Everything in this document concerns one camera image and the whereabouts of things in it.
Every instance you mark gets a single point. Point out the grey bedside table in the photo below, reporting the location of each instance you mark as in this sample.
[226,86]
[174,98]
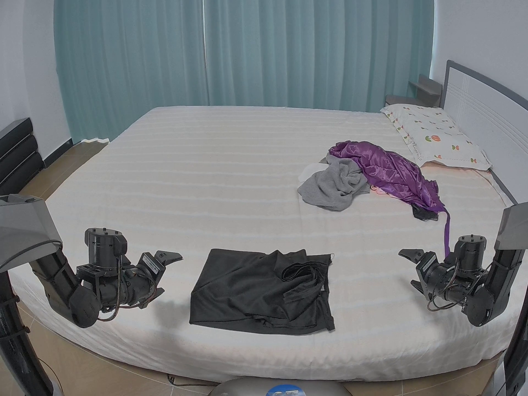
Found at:
[416,93]

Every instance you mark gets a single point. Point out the white garment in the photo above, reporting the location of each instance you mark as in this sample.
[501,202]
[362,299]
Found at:
[309,171]

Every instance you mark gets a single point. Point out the purple satin garment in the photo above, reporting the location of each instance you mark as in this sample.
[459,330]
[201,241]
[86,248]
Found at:
[392,167]

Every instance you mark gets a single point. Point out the blue-green curtain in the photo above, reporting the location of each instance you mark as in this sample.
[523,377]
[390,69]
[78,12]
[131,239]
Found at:
[123,56]
[321,39]

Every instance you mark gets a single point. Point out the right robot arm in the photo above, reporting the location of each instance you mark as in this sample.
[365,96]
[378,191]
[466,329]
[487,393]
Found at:
[491,287]

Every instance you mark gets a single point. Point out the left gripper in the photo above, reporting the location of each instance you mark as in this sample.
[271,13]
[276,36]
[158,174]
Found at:
[142,281]

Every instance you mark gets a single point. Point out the pink garment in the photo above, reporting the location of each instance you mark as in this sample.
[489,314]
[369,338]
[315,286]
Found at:
[380,191]

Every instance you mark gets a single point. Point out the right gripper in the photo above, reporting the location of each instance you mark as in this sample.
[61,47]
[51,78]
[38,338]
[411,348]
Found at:
[435,277]

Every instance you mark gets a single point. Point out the bed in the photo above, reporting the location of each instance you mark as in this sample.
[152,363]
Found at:
[206,171]

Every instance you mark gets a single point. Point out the white printed pillow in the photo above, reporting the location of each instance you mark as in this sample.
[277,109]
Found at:
[437,134]

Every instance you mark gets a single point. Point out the grey garment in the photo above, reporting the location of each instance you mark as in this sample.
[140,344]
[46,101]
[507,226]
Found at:
[330,188]

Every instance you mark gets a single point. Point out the black chest of drawers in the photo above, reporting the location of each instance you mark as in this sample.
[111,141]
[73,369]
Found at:
[16,155]

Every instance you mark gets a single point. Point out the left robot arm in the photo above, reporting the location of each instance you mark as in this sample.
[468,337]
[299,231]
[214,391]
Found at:
[53,279]

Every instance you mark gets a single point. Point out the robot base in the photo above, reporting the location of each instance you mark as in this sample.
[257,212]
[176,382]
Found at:
[247,388]

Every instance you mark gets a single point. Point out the black T-shirt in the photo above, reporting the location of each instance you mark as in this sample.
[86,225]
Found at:
[247,295]

